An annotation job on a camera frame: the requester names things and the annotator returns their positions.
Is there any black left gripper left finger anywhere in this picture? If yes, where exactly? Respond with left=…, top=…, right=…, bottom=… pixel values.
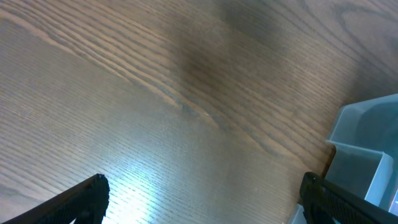
left=4, top=174, right=110, bottom=224

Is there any clear plastic storage bin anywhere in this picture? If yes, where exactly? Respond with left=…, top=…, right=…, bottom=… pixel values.
left=289, top=95, right=397, bottom=223

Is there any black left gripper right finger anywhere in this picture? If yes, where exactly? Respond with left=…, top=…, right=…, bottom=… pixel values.
left=300, top=172, right=397, bottom=224

